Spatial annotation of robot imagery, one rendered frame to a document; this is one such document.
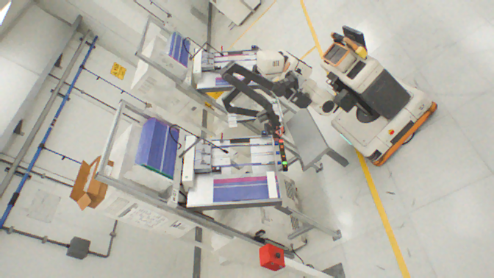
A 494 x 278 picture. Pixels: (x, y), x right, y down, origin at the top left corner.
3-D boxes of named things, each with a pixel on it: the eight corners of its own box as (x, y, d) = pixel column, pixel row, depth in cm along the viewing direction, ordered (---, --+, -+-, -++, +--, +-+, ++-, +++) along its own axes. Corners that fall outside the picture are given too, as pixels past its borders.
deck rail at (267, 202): (281, 203, 260) (281, 198, 255) (281, 205, 258) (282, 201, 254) (187, 209, 259) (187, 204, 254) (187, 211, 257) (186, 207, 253)
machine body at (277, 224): (298, 182, 355) (255, 157, 324) (310, 246, 306) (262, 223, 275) (255, 209, 388) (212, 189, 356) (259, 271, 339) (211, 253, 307)
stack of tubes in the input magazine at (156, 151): (179, 130, 289) (151, 115, 275) (173, 178, 253) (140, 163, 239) (170, 138, 295) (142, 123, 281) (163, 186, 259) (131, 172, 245)
